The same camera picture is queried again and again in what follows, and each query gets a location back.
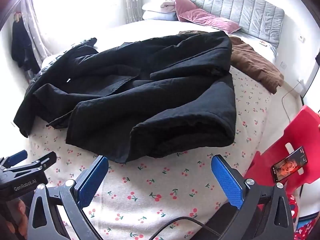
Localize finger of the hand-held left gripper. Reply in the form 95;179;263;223
5;151;57;173
0;150;28;167

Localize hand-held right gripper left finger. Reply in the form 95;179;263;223
26;155;109;240

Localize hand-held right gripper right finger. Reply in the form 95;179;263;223
211;155;293;240

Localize black coat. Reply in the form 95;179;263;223
14;31;237;164

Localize dark hanging clothes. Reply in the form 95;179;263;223
11;17;41;73

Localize person's left hand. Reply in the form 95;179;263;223
7;199;28;237

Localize cherry print bed sheet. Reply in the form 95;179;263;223
25;65;275;240

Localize smartphone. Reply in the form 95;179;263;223
271;146;309;183

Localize red plastic stool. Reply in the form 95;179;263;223
244;105;320;188

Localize red floral cloth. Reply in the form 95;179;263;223
287;195;320;240

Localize brown garment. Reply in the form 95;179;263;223
179;30;285;95

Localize black puffer jacket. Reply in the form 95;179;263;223
25;37;98;93

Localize sheer white curtain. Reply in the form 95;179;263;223
19;0;52;63

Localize bed with white sheet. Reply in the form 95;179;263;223
41;19;278;65

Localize window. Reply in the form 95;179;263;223
30;0;125;33

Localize pink velvet pillow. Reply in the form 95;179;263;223
161;0;198;21
179;8;242;35

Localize grey padded headboard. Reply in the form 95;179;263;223
175;0;286;48

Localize patterned grey curtain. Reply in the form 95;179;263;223
120;0;143;24

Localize folded white blanket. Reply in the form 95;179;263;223
142;1;178;15

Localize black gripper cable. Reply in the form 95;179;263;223
150;216;226;240

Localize thin grey charging cable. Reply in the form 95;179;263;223
282;79;305;123

